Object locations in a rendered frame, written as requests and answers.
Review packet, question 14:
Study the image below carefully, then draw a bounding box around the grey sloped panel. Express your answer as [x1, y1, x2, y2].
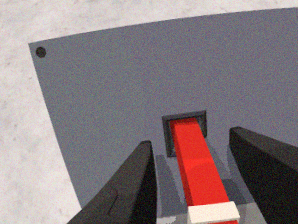
[29, 7, 298, 217]

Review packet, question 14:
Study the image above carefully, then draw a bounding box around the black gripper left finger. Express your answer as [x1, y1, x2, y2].
[67, 140, 157, 224]

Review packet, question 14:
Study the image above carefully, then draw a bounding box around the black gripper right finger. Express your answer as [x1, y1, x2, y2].
[229, 127, 298, 224]

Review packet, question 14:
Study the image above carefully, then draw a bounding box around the red square peg with white band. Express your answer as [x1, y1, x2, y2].
[169, 117, 239, 224]

